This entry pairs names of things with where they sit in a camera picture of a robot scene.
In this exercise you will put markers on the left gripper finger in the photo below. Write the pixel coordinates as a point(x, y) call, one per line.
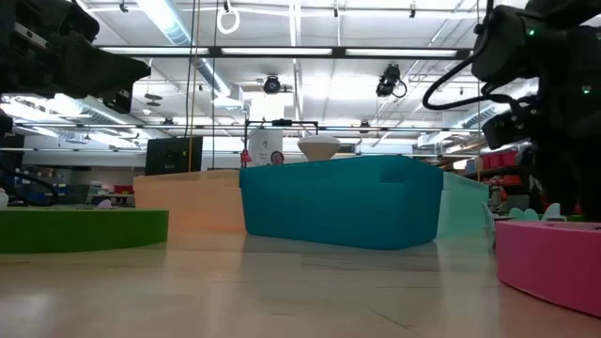
point(103, 70)
point(119, 101)

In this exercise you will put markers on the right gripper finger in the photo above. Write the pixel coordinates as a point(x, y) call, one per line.
point(594, 188)
point(556, 183)

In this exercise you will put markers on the white teal staple remover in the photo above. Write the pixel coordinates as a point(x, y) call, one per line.
point(551, 213)
point(523, 215)

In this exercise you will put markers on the pink tape roll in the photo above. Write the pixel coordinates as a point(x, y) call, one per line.
point(549, 263)

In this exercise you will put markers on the purple staple remover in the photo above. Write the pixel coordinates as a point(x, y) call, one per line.
point(104, 204)

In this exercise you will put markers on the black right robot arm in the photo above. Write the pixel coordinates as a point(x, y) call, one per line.
point(507, 47)

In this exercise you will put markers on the red storage bins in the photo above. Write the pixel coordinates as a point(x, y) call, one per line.
point(500, 160)

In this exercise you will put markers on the black monitor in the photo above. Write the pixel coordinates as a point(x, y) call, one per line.
point(171, 157)

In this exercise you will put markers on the mint green plastic tray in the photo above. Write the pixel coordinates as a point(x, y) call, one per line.
point(462, 206)

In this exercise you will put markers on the orange translucent plastic tray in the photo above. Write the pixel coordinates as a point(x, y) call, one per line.
point(188, 202)

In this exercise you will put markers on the red clamp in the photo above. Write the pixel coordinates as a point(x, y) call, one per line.
point(245, 157)

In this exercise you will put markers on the white paper sign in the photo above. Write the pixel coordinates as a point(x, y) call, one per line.
point(263, 145)

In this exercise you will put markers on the person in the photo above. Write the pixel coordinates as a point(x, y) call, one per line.
point(277, 158)

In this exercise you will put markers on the white dome lamp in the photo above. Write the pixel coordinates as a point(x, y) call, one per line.
point(319, 146)

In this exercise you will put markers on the dark teal plastic tray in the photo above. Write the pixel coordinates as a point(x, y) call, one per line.
point(338, 202)

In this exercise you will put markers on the LED light bar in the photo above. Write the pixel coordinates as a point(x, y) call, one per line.
point(338, 52)

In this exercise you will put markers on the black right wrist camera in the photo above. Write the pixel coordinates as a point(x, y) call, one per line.
point(504, 131)

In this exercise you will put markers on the small black round camera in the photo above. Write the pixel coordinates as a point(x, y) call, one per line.
point(271, 85)

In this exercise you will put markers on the black overhead camera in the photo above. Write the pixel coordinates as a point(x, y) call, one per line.
point(387, 82)

